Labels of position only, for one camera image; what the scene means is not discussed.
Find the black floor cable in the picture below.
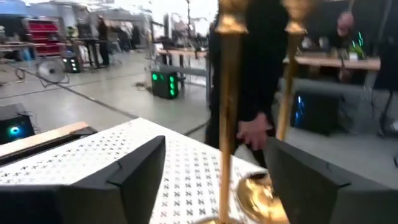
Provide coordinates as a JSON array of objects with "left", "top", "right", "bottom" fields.
[{"left": 15, "top": 67, "right": 139, "bottom": 121}]

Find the white perforated metal shelf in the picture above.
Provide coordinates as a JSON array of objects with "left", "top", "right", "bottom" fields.
[{"left": 0, "top": 117, "right": 268, "bottom": 224}]

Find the red tool cabinet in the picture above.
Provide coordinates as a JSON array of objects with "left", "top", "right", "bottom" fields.
[{"left": 26, "top": 18, "right": 62, "bottom": 57}]

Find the person's hand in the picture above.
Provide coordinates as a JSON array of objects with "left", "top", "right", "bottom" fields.
[{"left": 236, "top": 112, "right": 273, "bottom": 152}]

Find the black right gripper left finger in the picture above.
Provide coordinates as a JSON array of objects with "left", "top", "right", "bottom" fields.
[{"left": 0, "top": 135, "right": 167, "bottom": 224}]

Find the gold candlestick holder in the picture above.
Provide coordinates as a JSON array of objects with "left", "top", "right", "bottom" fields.
[
  {"left": 192, "top": 0, "right": 249, "bottom": 224},
  {"left": 236, "top": 0, "right": 315, "bottom": 224}
]

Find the person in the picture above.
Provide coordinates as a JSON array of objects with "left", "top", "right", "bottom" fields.
[
  {"left": 95, "top": 15, "right": 112, "bottom": 68},
  {"left": 205, "top": 0, "right": 290, "bottom": 169},
  {"left": 326, "top": 11, "right": 368, "bottom": 60}
]

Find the round floor fan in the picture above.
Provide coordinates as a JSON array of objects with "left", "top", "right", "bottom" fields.
[{"left": 36, "top": 58, "right": 67, "bottom": 84}]

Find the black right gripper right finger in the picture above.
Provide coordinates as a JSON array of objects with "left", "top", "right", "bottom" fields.
[{"left": 266, "top": 136, "right": 398, "bottom": 224}]

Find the black computer tower with lights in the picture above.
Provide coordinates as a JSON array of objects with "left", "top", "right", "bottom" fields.
[
  {"left": 63, "top": 55, "right": 81, "bottom": 74},
  {"left": 290, "top": 91, "right": 345, "bottom": 136},
  {"left": 0, "top": 103, "right": 35, "bottom": 146},
  {"left": 151, "top": 70, "right": 180, "bottom": 100}
]

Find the wooden desk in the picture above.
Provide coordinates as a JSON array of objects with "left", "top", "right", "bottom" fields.
[
  {"left": 282, "top": 54, "right": 382, "bottom": 72},
  {"left": 157, "top": 48, "right": 209, "bottom": 60}
]

